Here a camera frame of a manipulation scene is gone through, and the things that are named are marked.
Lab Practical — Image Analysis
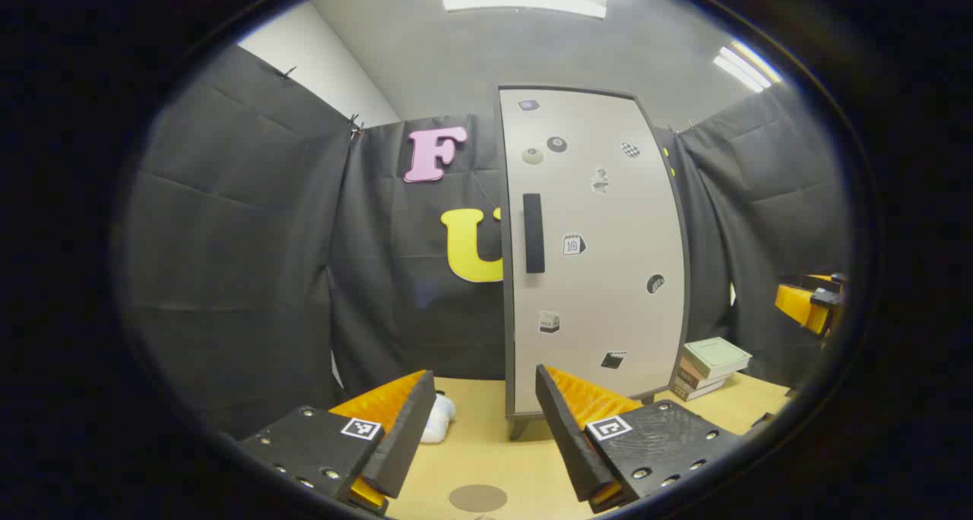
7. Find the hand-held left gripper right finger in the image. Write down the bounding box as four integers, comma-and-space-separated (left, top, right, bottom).
535, 364, 744, 515

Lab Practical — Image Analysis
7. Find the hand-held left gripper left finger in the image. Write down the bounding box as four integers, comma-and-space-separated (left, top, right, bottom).
237, 369, 438, 515

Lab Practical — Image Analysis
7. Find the round brown coaster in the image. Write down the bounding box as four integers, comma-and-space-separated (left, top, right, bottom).
448, 484, 509, 513

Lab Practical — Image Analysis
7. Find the pale grey cabinet door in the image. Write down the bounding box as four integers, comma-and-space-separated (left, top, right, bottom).
498, 85, 691, 418

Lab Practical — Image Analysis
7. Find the white soft toy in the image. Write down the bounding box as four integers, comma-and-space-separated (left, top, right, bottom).
420, 395, 457, 444

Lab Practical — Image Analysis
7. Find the brown book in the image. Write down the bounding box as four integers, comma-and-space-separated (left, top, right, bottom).
678, 357, 742, 390

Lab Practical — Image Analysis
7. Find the white book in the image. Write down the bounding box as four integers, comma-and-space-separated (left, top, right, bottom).
670, 376, 727, 402

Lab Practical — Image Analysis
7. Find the narrow ceiling light panel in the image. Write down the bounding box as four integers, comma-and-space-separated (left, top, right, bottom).
712, 40, 784, 94

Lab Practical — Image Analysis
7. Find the black backdrop cloth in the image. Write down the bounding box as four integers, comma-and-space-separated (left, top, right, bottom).
122, 45, 852, 437

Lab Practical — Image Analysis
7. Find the black cabinet door handle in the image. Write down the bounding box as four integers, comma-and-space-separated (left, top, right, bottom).
522, 193, 547, 274

